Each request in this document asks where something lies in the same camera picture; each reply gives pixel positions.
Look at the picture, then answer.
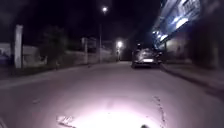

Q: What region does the grey asphalt road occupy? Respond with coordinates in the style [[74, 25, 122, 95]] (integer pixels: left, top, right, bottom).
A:
[[0, 60, 224, 128]]

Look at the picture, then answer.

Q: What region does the street lamp pole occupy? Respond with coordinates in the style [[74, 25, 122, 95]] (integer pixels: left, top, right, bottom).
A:
[[98, 6, 109, 64]]

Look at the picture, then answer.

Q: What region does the parked car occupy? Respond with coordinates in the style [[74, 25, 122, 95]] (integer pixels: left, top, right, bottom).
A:
[[130, 43, 164, 70]]

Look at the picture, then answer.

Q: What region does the dark tree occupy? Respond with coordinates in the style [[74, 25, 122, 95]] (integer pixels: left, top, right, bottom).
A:
[[39, 25, 70, 68]]

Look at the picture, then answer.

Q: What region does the building with lit windows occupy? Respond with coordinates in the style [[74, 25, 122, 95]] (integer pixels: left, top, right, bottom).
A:
[[151, 0, 224, 69]]

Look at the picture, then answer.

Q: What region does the raised pavement kerb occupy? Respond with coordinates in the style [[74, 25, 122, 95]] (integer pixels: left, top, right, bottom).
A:
[[160, 62, 224, 98]]

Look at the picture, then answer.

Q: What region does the pale concrete pillar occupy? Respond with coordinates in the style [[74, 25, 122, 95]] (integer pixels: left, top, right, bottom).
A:
[[13, 24, 24, 70]]

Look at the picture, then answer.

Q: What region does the pale concrete post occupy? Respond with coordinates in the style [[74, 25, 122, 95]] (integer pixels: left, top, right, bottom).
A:
[[83, 37, 89, 65]]

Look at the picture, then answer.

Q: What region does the low boundary wall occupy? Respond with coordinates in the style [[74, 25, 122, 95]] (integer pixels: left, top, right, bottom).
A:
[[0, 42, 118, 68]]

